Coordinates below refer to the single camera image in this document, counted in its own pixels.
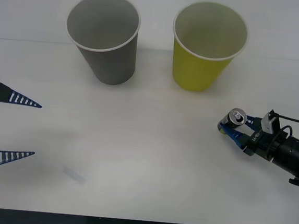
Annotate yellow-green plastic waste bin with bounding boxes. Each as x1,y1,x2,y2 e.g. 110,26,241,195
167,0,251,97

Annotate grey plastic waste bin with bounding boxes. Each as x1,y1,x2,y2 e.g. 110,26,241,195
61,0,143,87

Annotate black drink can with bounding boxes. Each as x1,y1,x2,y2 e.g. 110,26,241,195
217,106,248,137

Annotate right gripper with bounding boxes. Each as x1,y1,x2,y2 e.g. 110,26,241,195
216,112,290,163

